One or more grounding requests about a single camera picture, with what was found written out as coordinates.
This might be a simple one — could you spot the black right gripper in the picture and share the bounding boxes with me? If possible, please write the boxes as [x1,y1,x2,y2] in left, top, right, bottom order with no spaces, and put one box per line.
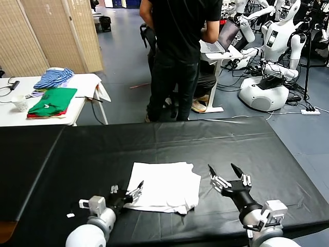
[208,164,263,217]

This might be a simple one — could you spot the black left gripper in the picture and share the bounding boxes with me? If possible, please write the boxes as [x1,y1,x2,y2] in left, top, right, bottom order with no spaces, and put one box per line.
[106,180,144,216]

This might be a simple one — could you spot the white t-shirt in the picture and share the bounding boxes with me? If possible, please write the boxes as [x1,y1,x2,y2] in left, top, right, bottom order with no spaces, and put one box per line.
[123,161,202,215]

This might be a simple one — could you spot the black table cover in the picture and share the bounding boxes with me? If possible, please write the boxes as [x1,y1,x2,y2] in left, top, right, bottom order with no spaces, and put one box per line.
[0,117,329,247]

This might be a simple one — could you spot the seated person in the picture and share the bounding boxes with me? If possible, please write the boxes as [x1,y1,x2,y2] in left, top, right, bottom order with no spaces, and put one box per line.
[191,60,217,113]

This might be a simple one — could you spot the small white desk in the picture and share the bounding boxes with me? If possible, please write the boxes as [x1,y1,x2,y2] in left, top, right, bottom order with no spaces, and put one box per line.
[199,45,244,113]

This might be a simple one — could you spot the red garment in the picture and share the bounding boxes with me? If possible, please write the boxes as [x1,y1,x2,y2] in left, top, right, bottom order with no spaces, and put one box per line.
[27,108,69,119]

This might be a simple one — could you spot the white draped cloth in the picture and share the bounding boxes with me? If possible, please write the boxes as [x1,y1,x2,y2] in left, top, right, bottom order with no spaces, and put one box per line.
[67,74,112,102]

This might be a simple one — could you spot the green t-shirt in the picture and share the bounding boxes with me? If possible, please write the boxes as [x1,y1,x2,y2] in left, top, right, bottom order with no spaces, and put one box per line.
[27,88,78,116]

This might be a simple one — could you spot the purple garment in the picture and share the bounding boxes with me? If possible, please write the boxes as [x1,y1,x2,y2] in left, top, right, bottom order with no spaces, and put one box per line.
[31,77,75,98]

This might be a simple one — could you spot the blue striped garment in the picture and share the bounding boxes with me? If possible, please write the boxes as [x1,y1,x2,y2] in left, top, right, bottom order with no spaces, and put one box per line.
[33,68,75,90]

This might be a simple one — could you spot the white paper cup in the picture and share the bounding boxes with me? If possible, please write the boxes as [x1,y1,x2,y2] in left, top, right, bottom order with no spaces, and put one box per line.
[11,95,29,113]

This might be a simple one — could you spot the white folding table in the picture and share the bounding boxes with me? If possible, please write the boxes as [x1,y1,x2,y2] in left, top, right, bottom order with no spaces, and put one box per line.
[0,74,108,127]

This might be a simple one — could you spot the black tripod stand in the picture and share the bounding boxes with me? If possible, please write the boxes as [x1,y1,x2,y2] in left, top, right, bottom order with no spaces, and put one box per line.
[300,15,329,102]

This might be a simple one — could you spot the grey laptop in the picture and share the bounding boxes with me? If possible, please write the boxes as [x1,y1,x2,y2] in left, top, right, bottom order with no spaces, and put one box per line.
[200,18,240,54]

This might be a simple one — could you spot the white humanoid robot with base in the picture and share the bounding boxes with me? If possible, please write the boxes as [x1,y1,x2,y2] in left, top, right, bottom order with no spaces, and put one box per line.
[237,0,308,113]

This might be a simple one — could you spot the standing person in black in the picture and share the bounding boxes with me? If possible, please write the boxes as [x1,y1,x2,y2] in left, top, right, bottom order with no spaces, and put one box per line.
[139,0,223,123]

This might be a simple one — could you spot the black trash bin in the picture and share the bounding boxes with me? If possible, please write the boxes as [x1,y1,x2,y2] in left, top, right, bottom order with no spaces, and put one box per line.
[99,15,113,33]

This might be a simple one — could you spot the bamboo folding screen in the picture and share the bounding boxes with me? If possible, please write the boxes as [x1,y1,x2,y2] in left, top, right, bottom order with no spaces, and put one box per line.
[0,0,104,77]

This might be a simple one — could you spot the black cable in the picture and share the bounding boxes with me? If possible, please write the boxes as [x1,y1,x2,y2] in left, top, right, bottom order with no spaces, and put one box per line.
[76,95,108,126]

